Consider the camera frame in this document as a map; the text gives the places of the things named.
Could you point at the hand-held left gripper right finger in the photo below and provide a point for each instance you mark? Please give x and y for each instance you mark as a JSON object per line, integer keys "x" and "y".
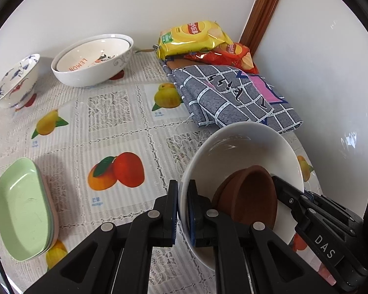
{"x": 193, "y": 214}

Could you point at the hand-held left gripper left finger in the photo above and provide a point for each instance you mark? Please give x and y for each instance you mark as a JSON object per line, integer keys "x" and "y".
{"x": 173, "y": 217}

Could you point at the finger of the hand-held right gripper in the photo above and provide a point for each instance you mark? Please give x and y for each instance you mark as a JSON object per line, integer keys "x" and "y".
{"x": 331, "y": 209}
{"x": 286, "y": 193}

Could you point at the small brown bowl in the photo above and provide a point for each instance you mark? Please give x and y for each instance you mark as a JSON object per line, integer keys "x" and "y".
{"x": 251, "y": 196}
{"x": 219, "y": 194}

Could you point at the plain white bowl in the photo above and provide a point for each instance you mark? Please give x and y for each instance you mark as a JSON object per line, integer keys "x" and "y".
{"x": 242, "y": 147}

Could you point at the fruit print lace tablecloth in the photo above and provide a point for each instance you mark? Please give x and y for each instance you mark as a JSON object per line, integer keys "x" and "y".
{"x": 110, "y": 122}

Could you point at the blue-grey checked cloth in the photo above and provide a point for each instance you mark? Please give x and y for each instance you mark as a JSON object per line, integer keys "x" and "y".
{"x": 220, "y": 98}

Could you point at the red chip bag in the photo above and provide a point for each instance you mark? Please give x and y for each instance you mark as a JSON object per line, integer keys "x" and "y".
{"x": 233, "y": 55}

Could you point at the brown flat object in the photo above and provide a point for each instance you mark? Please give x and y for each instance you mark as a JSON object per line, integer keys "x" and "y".
{"x": 179, "y": 64}

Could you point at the large white bowl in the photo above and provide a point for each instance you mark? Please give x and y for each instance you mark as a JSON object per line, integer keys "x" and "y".
{"x": 92, "y": 76}

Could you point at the yellow chip bag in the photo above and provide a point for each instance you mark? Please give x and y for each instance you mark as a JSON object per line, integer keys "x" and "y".
{"x": 193, "y": 41}

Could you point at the white fruit print bowl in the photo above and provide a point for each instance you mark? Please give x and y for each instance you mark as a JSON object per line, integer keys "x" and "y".
{"x": 89, "y": 53}

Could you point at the wooden door trim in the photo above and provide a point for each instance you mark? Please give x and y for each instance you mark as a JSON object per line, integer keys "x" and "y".
{"x": 263, "y": 9}

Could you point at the blue crane pattern bowl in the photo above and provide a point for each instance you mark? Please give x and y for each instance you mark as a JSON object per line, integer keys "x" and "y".
{"x": 21, "y": 82}

